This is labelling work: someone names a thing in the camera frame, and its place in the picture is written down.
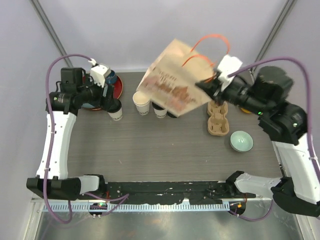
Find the white paper cup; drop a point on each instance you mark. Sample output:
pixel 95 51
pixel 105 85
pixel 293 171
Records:
pixel 160 113
pixel 117 115

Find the dark blue ceramic mug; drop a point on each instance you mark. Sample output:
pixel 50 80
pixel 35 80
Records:
pixel 112 78

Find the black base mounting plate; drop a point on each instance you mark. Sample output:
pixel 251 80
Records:
pixel 194 189

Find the stack of black cup lids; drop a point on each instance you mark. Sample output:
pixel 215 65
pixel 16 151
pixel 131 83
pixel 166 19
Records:
pixel 171 115

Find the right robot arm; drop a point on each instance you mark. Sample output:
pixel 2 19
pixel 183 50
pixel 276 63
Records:
pixel 286 125

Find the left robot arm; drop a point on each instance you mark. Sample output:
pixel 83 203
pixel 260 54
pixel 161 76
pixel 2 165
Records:
pixel 75 89

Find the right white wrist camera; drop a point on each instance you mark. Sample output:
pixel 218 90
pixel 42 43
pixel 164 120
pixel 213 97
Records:
pixel 228 65

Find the aluminium frame rail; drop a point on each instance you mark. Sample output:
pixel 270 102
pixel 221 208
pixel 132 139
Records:
pixel 160 203

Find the printed kraft paper bag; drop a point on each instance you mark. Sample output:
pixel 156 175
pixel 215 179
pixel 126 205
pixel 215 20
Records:
pixel 170 81

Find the black cup lid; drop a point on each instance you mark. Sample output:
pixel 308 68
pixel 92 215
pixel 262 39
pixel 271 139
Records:
pixel 157 107
pixel 114 106

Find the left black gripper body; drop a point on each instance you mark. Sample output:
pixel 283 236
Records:
pixel 104 100

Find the pale green ceramic bowl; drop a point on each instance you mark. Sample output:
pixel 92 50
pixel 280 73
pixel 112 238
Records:
pixel 241 141

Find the orange plastic bowl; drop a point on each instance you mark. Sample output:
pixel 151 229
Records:
pixel 245 110

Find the blue-grey ceramic plate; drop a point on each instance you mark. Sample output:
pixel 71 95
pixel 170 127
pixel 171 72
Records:
pixel 89 106

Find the brown pulp cup carrier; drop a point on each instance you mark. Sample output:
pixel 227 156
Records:
pixel 217 124

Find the red round tray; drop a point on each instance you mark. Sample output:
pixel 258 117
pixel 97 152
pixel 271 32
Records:
pixel 118 90

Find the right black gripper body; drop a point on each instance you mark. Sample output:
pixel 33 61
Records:
pixel 235 93

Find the stack of white paper cups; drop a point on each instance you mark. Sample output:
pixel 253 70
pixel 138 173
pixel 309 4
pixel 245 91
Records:
pixel 142 102

